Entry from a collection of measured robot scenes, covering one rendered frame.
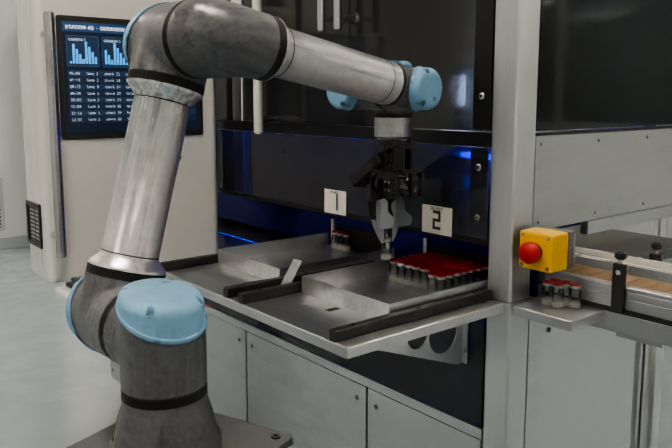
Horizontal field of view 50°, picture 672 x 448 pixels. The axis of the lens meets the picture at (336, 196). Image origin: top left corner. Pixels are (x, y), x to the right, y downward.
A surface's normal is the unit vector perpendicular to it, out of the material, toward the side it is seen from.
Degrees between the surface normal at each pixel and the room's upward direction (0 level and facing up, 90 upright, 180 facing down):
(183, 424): 72
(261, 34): 78
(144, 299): 8
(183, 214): 90
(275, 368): 90
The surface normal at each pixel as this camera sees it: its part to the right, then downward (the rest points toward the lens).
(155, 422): 0.06, -0.17
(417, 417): -0.77, 0.09
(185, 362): 0.63, 0.11
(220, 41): 0.06, 0.25
